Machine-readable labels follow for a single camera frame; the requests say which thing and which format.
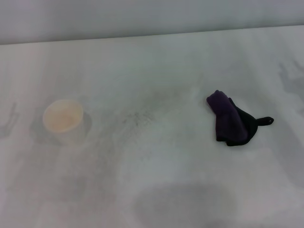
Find purple rag with black loop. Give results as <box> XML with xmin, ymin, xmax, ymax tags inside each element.
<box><xmin>206</xmin><ymin>89</ymin><xmax>275</xmax><ymax>147</ymax></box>

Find white paper cup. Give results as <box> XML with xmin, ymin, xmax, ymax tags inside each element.
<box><xmin>42</xmin><ymin>99</ymin><xmax>92</xmax><ymax>145</ymax></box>

